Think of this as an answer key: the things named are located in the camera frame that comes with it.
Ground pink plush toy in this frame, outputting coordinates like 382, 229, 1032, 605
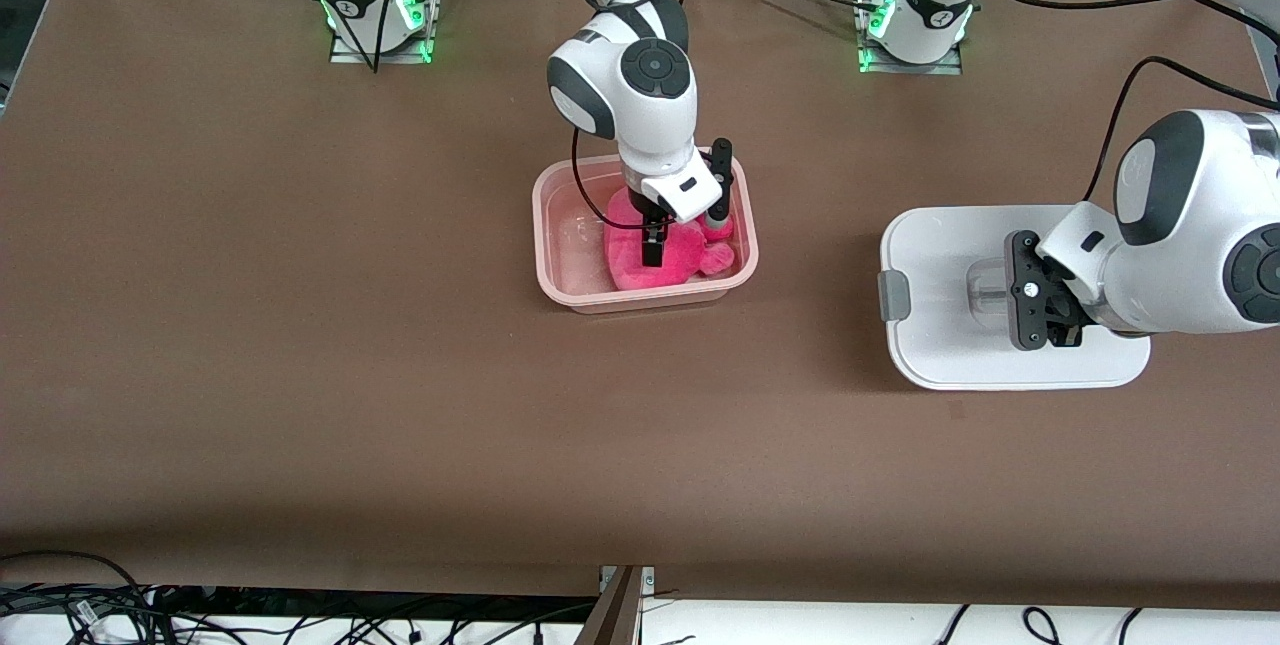
603, 193, 739, 292

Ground white box lid grey latches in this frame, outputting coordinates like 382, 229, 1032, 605
878, 205, 1151, 392

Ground pale pink plastic box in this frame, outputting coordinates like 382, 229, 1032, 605
531, 147, 759, 315

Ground brown table cover sheet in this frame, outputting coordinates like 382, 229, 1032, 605
0, 0, 1280, 612

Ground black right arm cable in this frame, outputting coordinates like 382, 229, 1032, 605
280, 0, 691, 231

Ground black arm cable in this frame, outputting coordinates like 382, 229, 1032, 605
965, 0, 1280, 204
280, 0, 691, 231

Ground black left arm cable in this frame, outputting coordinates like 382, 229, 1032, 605
965, 0, 1280, 204

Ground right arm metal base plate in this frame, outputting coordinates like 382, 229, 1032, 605
330, 0, 436, 65

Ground tangled black cable bundle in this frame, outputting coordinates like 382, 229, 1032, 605
150, 585, 601, 645

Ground looped black cable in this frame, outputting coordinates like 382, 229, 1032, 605
0, 550, 153, 645

